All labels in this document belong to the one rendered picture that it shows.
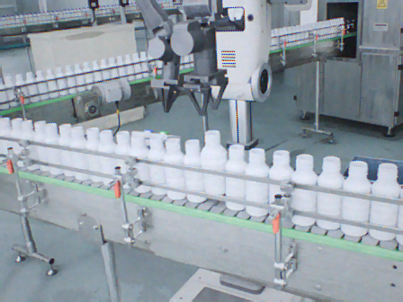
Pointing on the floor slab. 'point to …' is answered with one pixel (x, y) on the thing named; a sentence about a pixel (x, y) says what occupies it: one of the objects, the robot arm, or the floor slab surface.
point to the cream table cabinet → (64, 51)
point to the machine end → (359, 66)
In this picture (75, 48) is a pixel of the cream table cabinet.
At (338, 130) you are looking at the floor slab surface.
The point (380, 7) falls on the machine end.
